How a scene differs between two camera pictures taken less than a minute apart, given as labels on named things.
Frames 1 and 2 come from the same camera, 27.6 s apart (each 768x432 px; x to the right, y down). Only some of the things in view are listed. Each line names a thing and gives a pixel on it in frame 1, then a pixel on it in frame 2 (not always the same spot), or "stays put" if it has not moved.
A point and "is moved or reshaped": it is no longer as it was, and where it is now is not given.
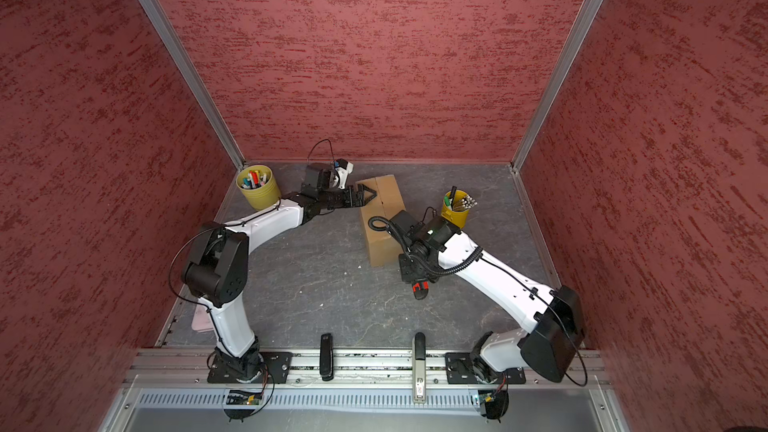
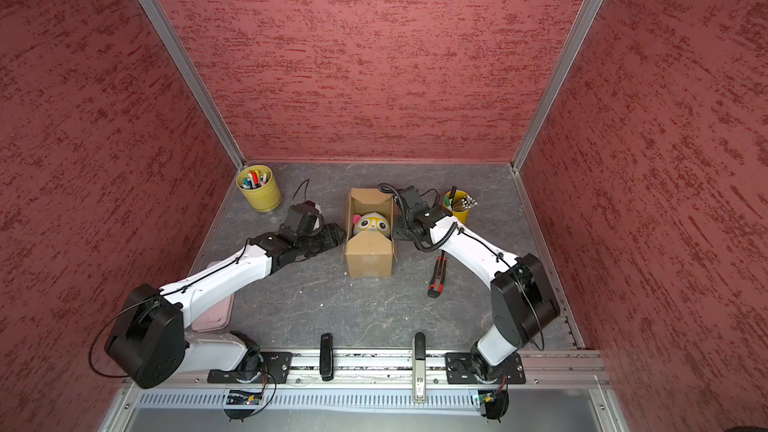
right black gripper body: (415, 268) → (403, 230)
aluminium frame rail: (351, 369) stays put
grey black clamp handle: (419, 369) stays put
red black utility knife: (420, 289) is moved or reshaped
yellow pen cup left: (259, 186) stays put
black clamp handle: (326, 357) stays put
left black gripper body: (340, 198) → (314, 243)
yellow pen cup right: (455, 207) stays put
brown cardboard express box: (385, 247) is moved or reshaped
